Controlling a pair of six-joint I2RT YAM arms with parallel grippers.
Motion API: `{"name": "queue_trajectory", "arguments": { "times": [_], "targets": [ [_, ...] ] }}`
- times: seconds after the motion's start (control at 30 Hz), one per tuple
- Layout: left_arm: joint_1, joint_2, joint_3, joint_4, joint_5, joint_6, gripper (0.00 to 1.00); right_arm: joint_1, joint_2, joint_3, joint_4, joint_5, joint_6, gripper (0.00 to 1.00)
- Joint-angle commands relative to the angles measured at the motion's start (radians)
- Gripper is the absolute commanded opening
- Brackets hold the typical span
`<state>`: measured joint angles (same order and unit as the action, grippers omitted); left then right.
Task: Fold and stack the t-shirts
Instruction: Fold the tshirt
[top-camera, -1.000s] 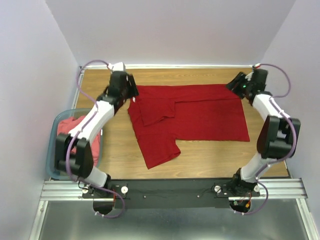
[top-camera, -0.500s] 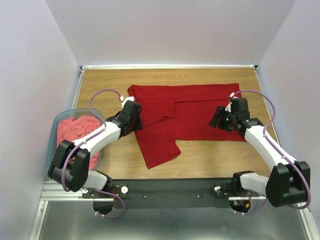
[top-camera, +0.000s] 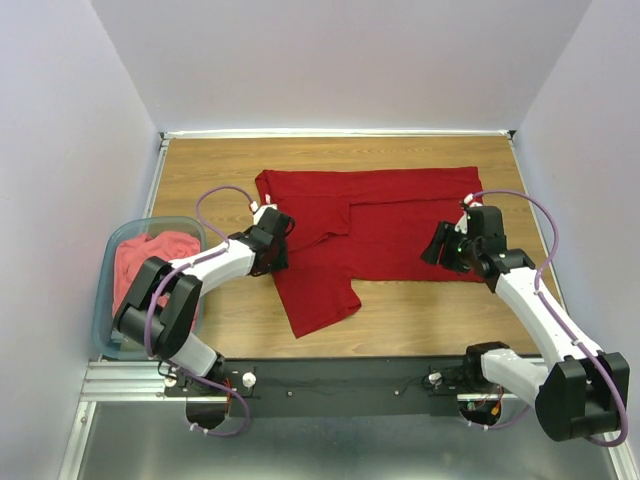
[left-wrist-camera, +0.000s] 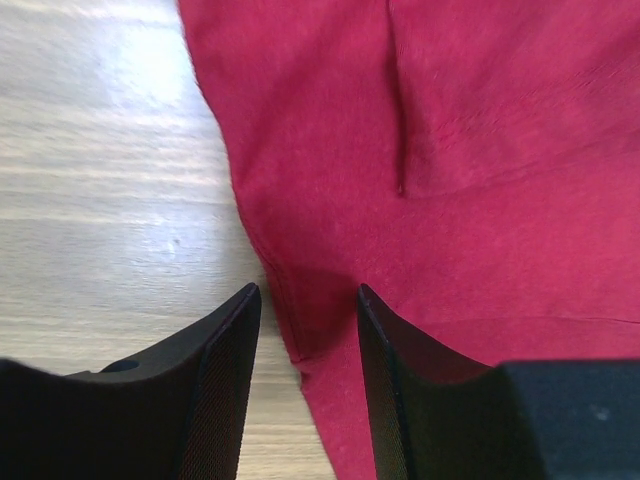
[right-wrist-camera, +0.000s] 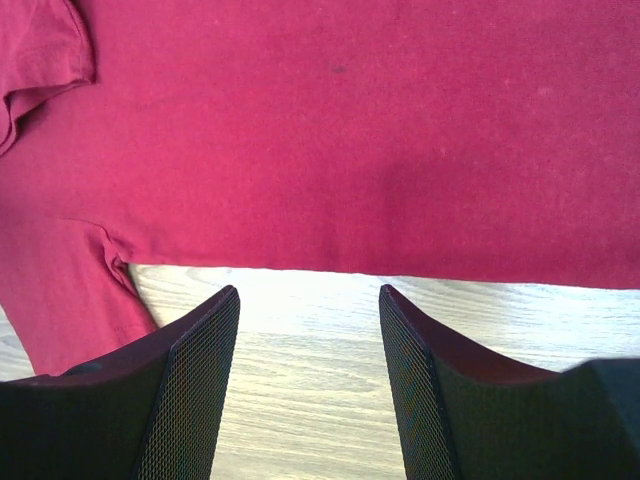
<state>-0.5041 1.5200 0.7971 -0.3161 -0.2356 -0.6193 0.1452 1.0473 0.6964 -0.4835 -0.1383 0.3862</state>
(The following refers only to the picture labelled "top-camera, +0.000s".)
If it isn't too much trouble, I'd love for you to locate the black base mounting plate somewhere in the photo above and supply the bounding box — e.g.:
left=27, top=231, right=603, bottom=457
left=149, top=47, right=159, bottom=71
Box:
left=164, top=356, right=505, bottom=431

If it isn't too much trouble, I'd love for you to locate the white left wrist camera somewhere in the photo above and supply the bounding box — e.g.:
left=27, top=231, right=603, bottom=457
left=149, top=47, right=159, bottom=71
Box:
left=249, top=201, right=277, bottom=225

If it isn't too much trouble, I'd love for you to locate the clear blue plastic bin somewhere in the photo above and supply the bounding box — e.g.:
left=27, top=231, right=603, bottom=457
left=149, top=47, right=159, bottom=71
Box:
left=92, top=216, right=207, bottom=361

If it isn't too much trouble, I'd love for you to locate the dark red t-shirt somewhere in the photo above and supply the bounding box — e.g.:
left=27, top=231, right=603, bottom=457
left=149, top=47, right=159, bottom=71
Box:
left=255, top=167, right=482, bottom=338

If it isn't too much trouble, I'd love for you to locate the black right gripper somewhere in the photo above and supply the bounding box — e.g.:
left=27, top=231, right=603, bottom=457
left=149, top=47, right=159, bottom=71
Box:
left=419, top=219, right=480, bottom=274

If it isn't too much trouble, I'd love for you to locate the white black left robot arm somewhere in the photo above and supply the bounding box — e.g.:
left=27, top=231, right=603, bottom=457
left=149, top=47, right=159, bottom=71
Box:
left=113, top=205, right=295, bottom=395

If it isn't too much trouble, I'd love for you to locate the pink t-shirt in bin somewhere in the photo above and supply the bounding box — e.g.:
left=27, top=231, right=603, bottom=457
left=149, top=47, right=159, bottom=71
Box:
left=112, top=231, right=201, bottom=315

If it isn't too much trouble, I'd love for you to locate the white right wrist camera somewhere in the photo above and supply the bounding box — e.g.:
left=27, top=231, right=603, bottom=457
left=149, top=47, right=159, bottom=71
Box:
left=454, top=194, right=483, bottom=234

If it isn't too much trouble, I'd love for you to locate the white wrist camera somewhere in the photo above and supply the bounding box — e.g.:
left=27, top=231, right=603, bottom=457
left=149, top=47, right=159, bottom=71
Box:
left=454, top=194, right=483, bottom=234
left=249, top=201, right=277, bottom=225

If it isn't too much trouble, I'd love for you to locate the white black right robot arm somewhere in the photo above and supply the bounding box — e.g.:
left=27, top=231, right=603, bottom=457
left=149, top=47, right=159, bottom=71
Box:
left=421, top=196, right=630, bottom=448

